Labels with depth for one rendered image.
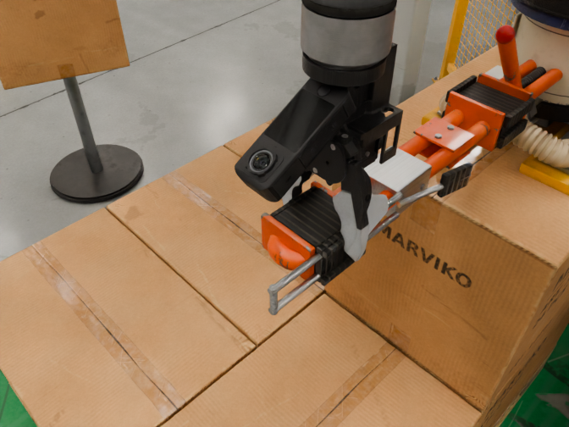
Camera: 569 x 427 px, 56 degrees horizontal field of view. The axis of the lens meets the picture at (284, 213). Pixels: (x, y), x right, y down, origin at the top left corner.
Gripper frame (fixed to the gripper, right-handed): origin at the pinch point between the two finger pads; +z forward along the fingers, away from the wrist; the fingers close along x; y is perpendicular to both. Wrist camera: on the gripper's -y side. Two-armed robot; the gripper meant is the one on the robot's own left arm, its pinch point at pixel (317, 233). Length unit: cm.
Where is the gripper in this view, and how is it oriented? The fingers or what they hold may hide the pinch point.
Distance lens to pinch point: 57.8
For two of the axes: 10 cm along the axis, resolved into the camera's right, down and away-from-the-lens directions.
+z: 0.0, 7.4, 6.7
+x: -6.9, -4.8, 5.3
